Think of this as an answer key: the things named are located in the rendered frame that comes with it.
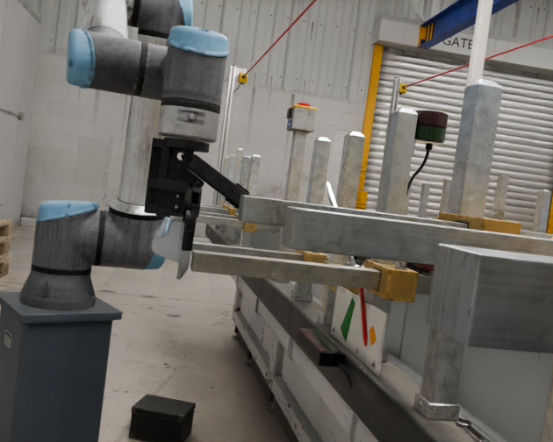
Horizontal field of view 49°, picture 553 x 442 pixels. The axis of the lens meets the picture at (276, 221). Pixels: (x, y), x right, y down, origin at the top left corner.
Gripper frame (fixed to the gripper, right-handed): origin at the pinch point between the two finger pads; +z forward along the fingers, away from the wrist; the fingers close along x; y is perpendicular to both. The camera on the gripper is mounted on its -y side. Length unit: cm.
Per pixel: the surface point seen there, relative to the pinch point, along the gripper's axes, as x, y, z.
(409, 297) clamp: 5.0, -35.6, -0.1
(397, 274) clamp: 5.0, -32.9, -3.5
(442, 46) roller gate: -738, -384, -255
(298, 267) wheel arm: 1.5, -17.6, -2.6
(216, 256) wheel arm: 1.5, -4.5, -3.0
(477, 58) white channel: -159, -130, -85
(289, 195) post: -78, -33, -13
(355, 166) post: -27.2, -34.6, -21.5
